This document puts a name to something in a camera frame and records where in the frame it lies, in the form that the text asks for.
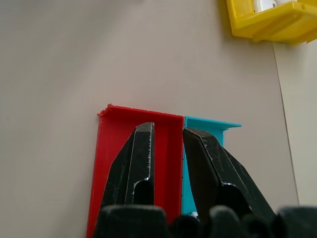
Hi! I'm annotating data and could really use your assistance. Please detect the red plastic bin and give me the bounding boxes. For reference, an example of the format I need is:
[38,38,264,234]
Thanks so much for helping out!
[86,102,184,238]

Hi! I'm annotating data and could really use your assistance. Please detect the white earbud case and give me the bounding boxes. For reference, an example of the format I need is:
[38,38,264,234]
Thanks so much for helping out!
[252,0,285,13]

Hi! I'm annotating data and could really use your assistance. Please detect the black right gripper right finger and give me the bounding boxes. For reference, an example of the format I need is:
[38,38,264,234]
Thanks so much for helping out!
[182,127,277,225]

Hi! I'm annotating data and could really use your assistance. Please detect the yellow plastic bin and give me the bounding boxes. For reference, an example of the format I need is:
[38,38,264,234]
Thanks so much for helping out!
[225,0,317,47]

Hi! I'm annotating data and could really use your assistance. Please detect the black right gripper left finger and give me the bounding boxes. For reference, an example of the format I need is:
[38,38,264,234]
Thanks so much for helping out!
[100,121,156,215]

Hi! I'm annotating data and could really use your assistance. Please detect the blue plastic bin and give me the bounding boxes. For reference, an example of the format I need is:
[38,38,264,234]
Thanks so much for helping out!
[180,115,243,215]

